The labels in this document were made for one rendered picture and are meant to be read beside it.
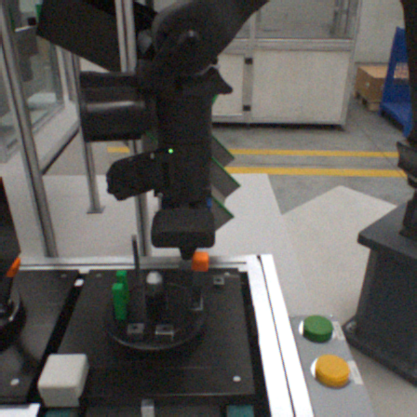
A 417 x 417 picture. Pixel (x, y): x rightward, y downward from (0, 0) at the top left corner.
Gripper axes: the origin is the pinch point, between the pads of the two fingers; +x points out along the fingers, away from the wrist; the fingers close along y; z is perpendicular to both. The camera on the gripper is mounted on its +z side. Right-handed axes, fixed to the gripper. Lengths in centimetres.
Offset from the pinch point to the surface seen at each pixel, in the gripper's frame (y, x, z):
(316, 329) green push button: 2.2, 13.2, -16.9
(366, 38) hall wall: -825, 59, -326
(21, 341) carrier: 3.4, 13.9, 21.2
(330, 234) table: -40, 24, -32
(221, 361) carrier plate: 7.2, 13.5, -4.2
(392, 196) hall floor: -229, 108, -143
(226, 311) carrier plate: -1.7, 13.5, -5.4
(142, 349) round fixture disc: 6.8, 11.9, 5.2
